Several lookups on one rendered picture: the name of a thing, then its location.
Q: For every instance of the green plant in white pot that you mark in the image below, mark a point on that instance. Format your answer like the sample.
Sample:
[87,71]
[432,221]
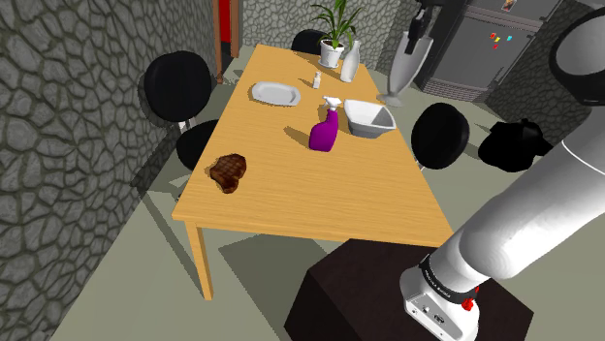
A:
[330,53]

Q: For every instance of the black round chair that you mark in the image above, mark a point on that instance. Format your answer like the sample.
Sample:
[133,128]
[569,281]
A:
[439,137]
[177,87]
[307,41]

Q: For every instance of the small white shaker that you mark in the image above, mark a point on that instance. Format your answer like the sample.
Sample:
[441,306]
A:
[316,81]

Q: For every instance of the black lumpy bag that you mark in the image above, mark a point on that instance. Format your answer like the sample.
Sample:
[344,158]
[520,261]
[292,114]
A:
[513,146]

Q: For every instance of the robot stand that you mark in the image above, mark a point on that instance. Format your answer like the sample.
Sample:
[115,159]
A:
[354,293]

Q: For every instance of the light wooden table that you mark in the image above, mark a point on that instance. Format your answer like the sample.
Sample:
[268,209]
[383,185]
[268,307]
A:
[307,193]

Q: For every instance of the white angular bowl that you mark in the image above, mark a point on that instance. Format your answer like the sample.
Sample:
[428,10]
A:
[364,124]

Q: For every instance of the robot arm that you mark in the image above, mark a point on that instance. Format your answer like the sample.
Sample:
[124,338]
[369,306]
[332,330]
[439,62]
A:
[520,222]

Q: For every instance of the purple spray bottle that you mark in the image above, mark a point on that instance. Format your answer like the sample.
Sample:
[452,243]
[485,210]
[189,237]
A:
[324,137]

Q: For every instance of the white and black upright vacuum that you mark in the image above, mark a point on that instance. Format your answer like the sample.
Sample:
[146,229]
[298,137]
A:
[404,68]

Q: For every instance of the brown grilled steak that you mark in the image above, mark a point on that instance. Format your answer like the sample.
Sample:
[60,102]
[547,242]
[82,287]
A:
[229,171]

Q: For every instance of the grey refrigerator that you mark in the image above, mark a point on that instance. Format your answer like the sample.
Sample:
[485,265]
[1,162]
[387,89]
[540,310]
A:
[487,52]

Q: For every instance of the white oval plate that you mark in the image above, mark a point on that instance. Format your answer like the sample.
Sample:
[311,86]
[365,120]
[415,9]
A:
[275,93]

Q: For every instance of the red door with wooden frame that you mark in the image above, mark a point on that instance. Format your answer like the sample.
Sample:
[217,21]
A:
[225,21]

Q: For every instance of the white slim vase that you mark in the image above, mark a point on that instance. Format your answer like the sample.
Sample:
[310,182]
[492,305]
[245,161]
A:
[350,65]

